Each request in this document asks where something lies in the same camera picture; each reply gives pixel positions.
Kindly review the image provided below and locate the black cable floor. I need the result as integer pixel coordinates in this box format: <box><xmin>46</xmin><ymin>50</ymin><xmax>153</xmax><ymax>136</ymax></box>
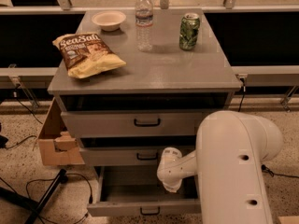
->
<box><xmin>0</xmin><ymin>173</ymin><xmax>94</xmax><ymax>224</ymax></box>
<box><xmin>261</xmin><ymin>163</ymin><xmax>299</xmax><ymax>179</ymax></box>

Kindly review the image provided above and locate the cardboard box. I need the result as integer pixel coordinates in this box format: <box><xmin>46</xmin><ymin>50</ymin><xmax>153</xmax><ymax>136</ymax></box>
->
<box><xmin>37</xmin><ymin>99</ymin><xmax>84</xmax><ymax>166</ymax></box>

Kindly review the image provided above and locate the grey bottom drawer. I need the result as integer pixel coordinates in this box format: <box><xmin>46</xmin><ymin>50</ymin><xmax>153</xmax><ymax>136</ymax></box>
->
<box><xmin>88</xmin><ymin>165</ymin><xmax>201</xmax><ymax>217</ymax></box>

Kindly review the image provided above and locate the grey drawer cabinet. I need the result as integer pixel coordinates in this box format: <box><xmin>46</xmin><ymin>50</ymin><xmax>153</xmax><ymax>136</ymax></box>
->
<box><xmin>47</xmin><ymin>8</ymin><xmax>243</xmax><ymax>189</ymax></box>

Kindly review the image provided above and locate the grey drawer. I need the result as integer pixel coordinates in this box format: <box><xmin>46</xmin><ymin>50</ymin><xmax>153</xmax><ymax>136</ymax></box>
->
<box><xmin>79</xmin><ymin>145</ymin><xmax>200</xmax><ymax>167</ymax></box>
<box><xmin>88</xmin><ymin>165</ymin><xmax>201</xmax><ymax>217</ymax></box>
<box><xmin>61</xmin><ymin>109</ymin><xmax>216</xmax><ymax>138</ymax></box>

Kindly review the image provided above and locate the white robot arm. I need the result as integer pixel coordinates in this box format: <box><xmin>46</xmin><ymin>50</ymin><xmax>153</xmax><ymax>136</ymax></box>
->
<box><xmin>157</xmin><ymin>111</ymin><xmax>283</xmax><ymax>224</ymax></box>

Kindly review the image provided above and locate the metal window railing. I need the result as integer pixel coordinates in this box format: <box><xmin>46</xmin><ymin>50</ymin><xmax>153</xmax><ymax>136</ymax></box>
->
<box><xmin>0</xmin><ymin>0</ymin><xmax>299</xmax><ymax>91</ymax></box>

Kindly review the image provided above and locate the green soda can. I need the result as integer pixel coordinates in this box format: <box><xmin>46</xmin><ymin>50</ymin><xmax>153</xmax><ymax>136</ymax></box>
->
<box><xmin>179</xmin><ymin>12</ymin><xmax>200</xmax><ymax>50</ymax></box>

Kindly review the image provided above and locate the clear water bottle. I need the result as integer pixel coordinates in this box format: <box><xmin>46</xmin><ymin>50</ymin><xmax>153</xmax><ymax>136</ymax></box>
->
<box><xmin>135</xmin><ymin>0</ymin><xmax>153</xmax><ymax>51</ymax></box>

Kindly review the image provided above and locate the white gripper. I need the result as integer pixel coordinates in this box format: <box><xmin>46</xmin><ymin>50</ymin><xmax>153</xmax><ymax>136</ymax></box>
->
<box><xmin>164</xmin><ymin>183</ymin><xmax>181</xmax><ymax>193</ymax></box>

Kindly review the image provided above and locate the black cable left floor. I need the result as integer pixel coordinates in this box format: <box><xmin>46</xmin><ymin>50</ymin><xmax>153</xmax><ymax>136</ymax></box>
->
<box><xmin>0</xmin><ymin>173</ymin><xmax>94</xmax><ymax>224</ymax></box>

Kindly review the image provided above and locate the black cable right floor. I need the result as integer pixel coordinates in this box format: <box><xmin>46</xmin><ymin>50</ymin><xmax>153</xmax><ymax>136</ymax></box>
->
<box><xmin>261</xmin><ymin>163</ymin><xmax>299</xmax><ymax>179</ymax></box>

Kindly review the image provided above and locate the grey middle drawer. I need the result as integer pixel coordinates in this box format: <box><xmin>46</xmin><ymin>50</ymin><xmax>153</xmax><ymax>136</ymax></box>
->
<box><xmin>79</xmin><ymin>145</ymin><xmax>200</xmax><ymax>167</ymax></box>

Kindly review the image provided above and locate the white bowl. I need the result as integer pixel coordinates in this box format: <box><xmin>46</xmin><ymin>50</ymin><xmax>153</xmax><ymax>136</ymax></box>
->
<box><xmin>92</xmin><ymin>10</ymin><xmax>126</xmax><ymax>32</ymax></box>

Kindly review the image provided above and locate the black cable behind cabinet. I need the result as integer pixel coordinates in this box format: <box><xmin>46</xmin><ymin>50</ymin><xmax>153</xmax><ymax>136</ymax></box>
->
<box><xmin>237</xmin><ymin>77</ymin><xmax>247</xmax><ymax>113</ymax></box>

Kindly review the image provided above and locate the black tripod stand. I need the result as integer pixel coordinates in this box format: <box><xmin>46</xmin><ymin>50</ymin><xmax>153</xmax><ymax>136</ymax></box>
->
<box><xmin>0</xmin><ymin>169</ymin><xmax>66</xmax><ymax>224</ymax></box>

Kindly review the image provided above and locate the grey top drawer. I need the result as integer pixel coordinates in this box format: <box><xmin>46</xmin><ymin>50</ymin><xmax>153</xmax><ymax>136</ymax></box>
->
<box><xmin>61</xmin><ymin>109</ymin><xmax>216</xmax><ymax>138</ymax></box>

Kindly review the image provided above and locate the sea salt chips bag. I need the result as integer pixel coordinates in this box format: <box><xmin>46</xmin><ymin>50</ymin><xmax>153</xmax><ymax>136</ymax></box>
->
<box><xmin>52</xmin><ymin>33</ymin><xmax>126</xmax><ymax>79</ymax></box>

